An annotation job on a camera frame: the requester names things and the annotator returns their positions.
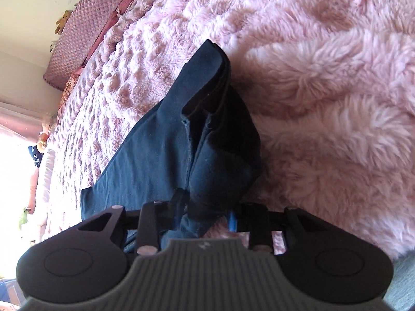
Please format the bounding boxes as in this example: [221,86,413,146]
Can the orange plush toy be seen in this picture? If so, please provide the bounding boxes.
[36,131,49,153]

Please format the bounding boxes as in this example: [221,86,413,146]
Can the black pants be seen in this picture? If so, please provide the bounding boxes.
[80,41,261,246]

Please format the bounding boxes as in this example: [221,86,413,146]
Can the small teddy on headboard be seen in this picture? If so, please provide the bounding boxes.
[54,10,72,35]

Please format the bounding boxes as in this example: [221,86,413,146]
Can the quilted pink headboard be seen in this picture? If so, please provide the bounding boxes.
[44,0,133,91]

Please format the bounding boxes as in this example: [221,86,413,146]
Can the pink fluffy blanket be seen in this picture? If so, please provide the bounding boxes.
[40,0,414,258]

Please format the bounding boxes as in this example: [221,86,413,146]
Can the dark blue cloth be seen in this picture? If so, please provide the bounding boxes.
[28,145,43,167]

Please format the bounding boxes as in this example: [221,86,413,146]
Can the pink curtain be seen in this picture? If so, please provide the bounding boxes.
[0,102,54,143]

